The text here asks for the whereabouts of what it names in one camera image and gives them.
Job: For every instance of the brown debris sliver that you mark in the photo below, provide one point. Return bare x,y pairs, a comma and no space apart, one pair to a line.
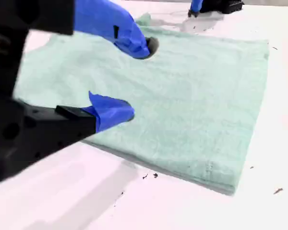
277,190

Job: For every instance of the pale green T-shirt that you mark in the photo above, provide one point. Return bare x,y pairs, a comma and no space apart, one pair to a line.
182,107

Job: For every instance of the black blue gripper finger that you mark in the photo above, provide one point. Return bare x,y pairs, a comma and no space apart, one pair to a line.
69,127

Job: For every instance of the dark debris speck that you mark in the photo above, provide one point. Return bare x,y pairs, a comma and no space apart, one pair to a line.
145,176
155,175

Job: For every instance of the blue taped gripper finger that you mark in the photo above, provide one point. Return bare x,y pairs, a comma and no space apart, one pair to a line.
196,6
105,21

